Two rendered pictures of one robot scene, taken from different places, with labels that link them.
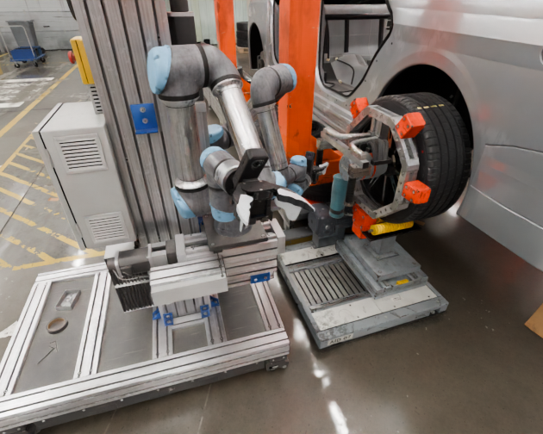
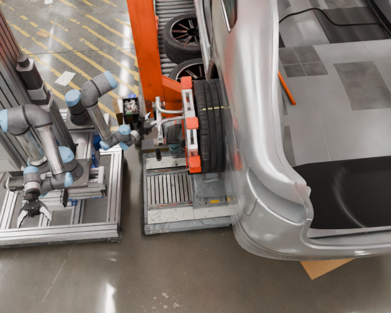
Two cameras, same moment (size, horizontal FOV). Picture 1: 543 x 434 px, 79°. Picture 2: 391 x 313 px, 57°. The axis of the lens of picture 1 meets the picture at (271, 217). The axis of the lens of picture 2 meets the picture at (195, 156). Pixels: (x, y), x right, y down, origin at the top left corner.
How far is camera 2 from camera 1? 1.58 m
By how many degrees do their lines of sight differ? 22
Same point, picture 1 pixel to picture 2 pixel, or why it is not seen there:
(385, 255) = (211, 179)
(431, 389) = (200, 272)
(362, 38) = not seen: outside the picture
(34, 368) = not seen: outside the picture
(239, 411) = (85, 261)
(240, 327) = (92, 215)
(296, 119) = (148, 76)
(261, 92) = (85, 100)
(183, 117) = (22, 139)
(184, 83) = (17, 129)
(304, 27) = (142, 21)
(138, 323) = not seen: hidden behind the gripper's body
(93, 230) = not seen: outside the picture
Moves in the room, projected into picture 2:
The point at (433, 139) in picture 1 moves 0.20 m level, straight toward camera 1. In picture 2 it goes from (205, 136) to (184, 156)
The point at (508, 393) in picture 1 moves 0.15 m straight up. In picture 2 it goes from (246, 285) to (248, 279)
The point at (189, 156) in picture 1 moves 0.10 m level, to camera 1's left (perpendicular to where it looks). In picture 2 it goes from (30, 152) to (14, 149)
